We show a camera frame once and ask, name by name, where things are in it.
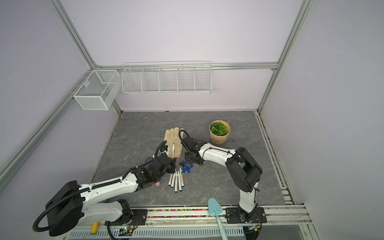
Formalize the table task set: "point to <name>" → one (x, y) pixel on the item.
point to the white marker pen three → (173, 180)
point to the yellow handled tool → (94, 228)
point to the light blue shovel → (215, 208)
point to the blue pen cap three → (187, 167)
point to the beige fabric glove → (171, 136)
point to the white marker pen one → (173, 150)
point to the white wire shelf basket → (167, 77)
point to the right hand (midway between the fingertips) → (191, 159)
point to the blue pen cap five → (191, 165)
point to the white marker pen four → (176, 182)
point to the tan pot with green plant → (219, 130)
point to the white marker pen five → (180, 188)
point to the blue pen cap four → (188, 170)
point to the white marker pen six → (181, 177)
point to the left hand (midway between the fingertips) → (175, 161)
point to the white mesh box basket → (95, 92)
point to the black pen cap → (183, 165)
